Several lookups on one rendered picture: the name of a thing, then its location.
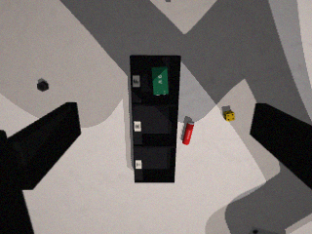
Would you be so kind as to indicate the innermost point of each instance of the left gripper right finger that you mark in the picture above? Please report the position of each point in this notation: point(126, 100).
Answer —
point(287, 138)

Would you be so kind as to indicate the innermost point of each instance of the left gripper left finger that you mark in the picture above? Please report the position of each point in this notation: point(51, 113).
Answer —
point(26, 157)

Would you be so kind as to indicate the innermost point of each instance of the green nine-volt battery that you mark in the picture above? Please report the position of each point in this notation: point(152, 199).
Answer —
point(160, 80)

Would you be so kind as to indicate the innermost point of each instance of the black rack of three bins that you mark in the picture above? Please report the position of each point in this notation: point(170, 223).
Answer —
point(154, 119)

